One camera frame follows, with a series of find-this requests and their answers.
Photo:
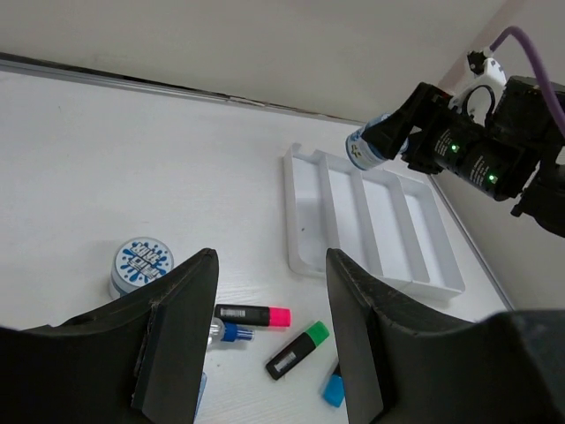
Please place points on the green cap black highlighter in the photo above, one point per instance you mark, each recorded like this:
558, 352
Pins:
297, 350

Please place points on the blue cap black highlighter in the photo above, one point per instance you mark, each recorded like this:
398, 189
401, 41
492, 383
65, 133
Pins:
333, 393

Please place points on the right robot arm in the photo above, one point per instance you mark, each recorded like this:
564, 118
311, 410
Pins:
546, 207

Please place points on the pink cap black highlighter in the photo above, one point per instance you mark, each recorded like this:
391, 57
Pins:
254, 315

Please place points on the white divided organizer tray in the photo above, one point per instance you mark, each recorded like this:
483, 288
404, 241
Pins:
389, 224

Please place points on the clear glue stick blue cap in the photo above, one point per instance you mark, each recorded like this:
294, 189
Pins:
226, 335

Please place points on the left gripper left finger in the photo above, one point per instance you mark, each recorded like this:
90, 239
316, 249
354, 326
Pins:
138, 359

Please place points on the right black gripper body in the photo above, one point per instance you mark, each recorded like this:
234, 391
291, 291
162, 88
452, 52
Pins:
518, 143

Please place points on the blue slime jar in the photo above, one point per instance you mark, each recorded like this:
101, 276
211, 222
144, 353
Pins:
138, 262
363, 155

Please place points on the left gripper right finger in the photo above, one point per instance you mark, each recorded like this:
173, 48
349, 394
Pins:
404, 362

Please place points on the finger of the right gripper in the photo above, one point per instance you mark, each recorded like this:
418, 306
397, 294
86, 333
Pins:
407, 123
401, 145

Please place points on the blue translucent eraser case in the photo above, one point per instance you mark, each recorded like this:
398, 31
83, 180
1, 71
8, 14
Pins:
203, 384

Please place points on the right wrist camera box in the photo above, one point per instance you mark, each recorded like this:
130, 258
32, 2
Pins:
485, 73

